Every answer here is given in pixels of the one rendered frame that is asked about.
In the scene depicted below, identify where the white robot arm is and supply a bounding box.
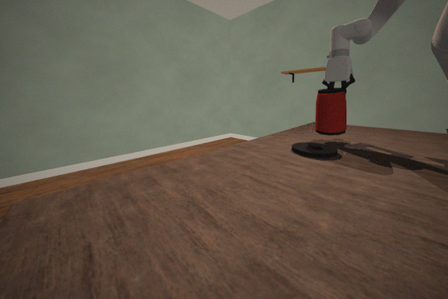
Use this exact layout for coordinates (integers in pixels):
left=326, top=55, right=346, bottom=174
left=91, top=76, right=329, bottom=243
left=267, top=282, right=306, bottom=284
left=327, top=0, right=448, bottom=83

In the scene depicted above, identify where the red electric kettle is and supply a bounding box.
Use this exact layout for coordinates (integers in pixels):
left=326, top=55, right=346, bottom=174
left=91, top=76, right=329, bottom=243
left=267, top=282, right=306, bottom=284
left=315, top=85, right=347, bottom=135

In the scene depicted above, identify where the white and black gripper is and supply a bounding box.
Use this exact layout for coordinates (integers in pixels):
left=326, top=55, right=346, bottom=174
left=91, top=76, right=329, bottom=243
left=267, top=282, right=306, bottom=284
left=322, top=55, right=355, bottom=91

